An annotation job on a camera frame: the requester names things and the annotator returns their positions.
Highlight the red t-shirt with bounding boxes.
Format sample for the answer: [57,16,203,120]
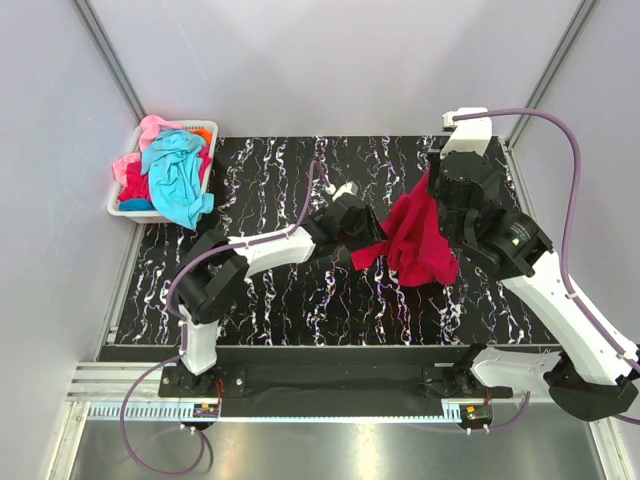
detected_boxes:
[351,174,459,287]

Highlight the magenta t-shirt in basket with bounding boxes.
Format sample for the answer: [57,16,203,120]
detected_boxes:
[119,151,211,210]

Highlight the orange t-shirt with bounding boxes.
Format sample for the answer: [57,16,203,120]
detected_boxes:
[187,128,213,145]

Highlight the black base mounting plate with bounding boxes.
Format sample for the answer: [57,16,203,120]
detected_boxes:
[159,346,513,422]

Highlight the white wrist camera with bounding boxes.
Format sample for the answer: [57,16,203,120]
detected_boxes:
[440,107,492,159]
[325,182,358,201]

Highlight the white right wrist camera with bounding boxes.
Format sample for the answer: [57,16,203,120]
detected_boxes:
[440,107,492,159]

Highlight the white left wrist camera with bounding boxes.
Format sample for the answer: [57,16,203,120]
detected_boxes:
[325,182,358,201]

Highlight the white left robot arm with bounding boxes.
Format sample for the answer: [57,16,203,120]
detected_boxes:
[166,193,387,396]

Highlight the right electronics board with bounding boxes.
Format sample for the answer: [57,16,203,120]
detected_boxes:
[465,404,492,420]

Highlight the left electronics board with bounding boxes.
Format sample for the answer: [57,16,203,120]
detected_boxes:
[193,403,220,418]

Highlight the white slotted cable duct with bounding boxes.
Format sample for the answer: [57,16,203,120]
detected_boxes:
[88,401,462,425]

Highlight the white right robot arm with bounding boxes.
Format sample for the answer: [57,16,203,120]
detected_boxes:
[426,150,639,422]

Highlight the electronics board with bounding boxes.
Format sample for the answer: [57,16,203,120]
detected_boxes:
[193,403,220,418]
[465,404,492,420]

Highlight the light blue t-shirt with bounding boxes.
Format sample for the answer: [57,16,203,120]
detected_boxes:
[113,129,214,230]

